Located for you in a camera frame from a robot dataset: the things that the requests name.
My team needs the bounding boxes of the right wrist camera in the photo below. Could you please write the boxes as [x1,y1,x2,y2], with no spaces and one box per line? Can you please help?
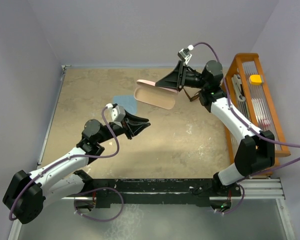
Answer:
[177,44,194,66]

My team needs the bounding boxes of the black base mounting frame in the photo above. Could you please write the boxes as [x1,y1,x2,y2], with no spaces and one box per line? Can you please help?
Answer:
[74,170,242,209]

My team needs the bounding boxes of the yellow tape measure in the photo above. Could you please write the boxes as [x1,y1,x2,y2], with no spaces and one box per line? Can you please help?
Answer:
[248,74,264,86]

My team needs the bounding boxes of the orange wooden shelf rack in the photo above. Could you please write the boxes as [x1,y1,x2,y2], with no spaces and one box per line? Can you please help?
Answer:
[218,52,291,176]

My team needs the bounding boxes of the white stapler tool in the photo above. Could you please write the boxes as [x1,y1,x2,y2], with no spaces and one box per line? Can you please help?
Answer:
[231,74,246,103]

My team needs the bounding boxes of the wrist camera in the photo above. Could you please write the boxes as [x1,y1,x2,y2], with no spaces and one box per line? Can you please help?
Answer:
[106,103,126,127]
[177,44,194,66]

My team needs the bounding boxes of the pink glasses case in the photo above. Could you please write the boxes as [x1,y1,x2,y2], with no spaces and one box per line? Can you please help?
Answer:
[134,79,179,110]

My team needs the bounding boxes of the brown sunglasses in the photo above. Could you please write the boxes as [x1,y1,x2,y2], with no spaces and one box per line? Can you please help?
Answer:
[183,88,199,102]

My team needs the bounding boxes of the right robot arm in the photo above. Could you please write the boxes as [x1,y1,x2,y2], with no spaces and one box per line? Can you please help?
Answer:
[155,60,275,196]

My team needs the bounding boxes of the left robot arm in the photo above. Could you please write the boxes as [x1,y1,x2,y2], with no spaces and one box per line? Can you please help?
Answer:
[2,105,151,224]

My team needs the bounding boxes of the blue tape patch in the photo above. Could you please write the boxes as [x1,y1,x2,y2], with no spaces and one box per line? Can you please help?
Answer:
[112,95,138,115]

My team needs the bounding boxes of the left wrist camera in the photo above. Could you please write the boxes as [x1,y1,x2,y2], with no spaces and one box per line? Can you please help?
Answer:
[106,103,126,127]

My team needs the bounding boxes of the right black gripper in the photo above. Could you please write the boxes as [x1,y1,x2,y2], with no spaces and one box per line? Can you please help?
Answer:
[156,60,208,93]

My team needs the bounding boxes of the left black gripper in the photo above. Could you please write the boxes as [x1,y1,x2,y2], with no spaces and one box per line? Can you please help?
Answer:
[96,109,150,144]

